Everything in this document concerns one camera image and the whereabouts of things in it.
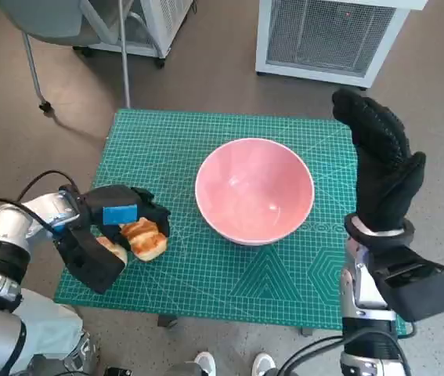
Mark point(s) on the pink bowl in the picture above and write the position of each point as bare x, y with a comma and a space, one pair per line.
253, 188

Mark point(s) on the white shoe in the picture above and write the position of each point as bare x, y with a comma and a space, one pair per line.
205, 364
264, 365

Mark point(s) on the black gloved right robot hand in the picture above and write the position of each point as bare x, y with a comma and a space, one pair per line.
382, 188

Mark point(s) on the thin silver metal pole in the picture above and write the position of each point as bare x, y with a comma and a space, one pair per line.
124, 58

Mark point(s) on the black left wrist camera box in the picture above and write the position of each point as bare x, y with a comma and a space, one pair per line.
88, 266

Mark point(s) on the long striped toy bread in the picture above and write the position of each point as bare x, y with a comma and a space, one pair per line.
147, 243

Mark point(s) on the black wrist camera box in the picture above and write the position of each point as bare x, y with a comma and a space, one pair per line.
88, 266
421, 290

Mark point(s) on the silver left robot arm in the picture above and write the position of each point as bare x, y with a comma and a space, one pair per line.
6, 223

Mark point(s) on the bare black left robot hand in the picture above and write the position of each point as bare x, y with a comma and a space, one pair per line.
120, 199

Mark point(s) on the green cutting mat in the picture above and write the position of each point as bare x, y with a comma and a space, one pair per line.
206, 282

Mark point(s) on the black table bracket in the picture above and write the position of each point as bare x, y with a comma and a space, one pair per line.
168, 321
305, 332

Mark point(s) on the white wheeled mesh cabinet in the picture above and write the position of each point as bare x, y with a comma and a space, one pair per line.
167, 23

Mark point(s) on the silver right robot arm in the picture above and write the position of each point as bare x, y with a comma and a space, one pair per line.
362, 297

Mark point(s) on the grey chair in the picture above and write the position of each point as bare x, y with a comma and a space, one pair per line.
41, 15

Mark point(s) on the large white mesh cabinet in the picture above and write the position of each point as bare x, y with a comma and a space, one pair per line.
323, 35

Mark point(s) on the round toy bread bun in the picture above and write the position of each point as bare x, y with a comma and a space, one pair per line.
121, 255

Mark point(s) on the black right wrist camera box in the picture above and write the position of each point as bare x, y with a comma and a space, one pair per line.
421, 290

